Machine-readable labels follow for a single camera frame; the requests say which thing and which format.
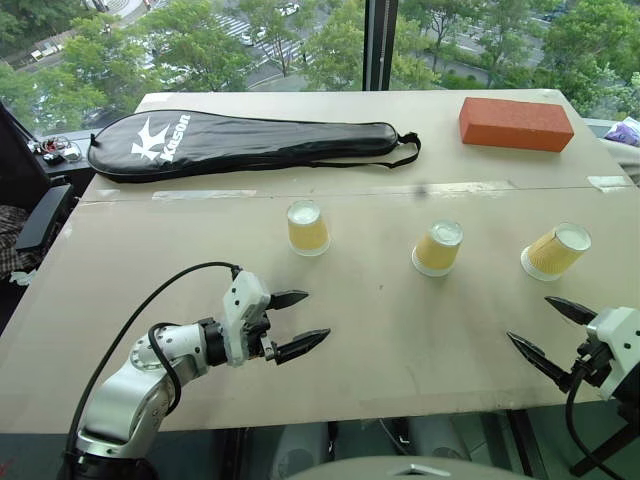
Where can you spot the orange brick block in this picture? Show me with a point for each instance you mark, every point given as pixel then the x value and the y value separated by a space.
pixel 515 125

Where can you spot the clear tape strip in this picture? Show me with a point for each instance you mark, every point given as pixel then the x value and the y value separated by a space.
pixel 482 185
pixel 205 194
pixel 610 181

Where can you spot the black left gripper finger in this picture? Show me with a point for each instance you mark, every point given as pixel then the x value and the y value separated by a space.
pixel 287 299
pixel 300 345

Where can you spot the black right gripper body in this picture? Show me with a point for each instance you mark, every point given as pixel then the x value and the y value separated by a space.
pixel 597 362

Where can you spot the yellow ribbed paper cup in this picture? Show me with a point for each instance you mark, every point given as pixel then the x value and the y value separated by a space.
pixel 437 255
pixel 308 232
pixel 552 257

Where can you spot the purple patterned bag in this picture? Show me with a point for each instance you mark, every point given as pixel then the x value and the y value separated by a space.
pixel 625 131

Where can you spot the grey rounded shape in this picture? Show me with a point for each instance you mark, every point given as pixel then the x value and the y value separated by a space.
pixel 300 450
pixel 437 437

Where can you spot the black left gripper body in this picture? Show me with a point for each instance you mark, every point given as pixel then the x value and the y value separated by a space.
pixel 257 332

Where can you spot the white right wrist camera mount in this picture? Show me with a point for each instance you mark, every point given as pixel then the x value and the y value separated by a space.
pixel 620 330

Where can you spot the black window frame post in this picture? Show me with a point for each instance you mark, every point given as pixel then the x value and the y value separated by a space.
pixel 381 45

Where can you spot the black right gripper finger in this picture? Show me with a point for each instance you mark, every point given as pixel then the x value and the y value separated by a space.
pixel 542 360
pixel 575 311

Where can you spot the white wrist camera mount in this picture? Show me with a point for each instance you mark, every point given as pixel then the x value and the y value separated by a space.
pixel 242 300
pixel 620 330

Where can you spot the black Kason racket bag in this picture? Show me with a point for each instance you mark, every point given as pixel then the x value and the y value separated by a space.
pixel 240 145

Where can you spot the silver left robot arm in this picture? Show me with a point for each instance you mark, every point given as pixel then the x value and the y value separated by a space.
pixel 125 390

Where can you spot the black office chair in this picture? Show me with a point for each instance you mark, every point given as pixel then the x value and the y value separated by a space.
pixel 22 170

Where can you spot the grey rounded robot torso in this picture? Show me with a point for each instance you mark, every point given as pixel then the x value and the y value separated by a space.
pixel 400 472

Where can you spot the plaid cloth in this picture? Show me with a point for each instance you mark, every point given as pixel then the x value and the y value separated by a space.
pixel 12 235

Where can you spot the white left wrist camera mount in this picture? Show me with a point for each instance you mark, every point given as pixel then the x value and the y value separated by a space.
pixel 242 300

